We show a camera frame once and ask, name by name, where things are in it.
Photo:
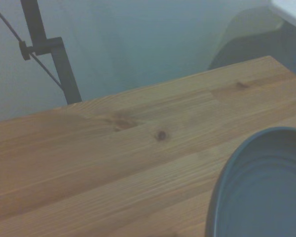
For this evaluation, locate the dark blue round plate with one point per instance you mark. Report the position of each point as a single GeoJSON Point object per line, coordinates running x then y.
{"type": "Point", "coordinates": [261, 187]}

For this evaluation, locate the black metal stand pole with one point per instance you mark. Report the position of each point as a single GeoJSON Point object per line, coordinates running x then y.
{"type": "Point", "coordinates": [61, 66]}

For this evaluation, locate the white board edge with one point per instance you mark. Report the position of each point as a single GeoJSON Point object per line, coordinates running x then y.
{"type": "Point", "coordinates": [294, 11]}

